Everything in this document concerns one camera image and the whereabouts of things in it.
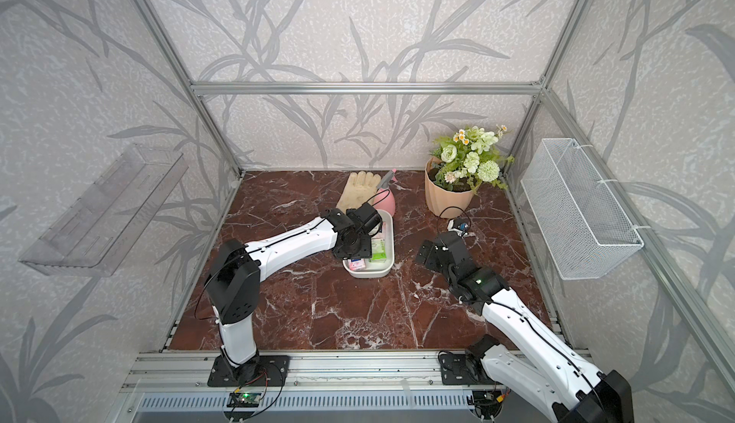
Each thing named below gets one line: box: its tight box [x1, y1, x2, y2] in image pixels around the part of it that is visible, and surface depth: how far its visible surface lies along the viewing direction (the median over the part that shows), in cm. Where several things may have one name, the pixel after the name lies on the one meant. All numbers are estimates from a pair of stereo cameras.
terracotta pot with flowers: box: [424, 124, 515, 220], surface depth 88 cm
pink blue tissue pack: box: [347, 258, 366, 271], surface depth 90 cm
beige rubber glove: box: [335, 171, 381, 213], surface depth 117 cm
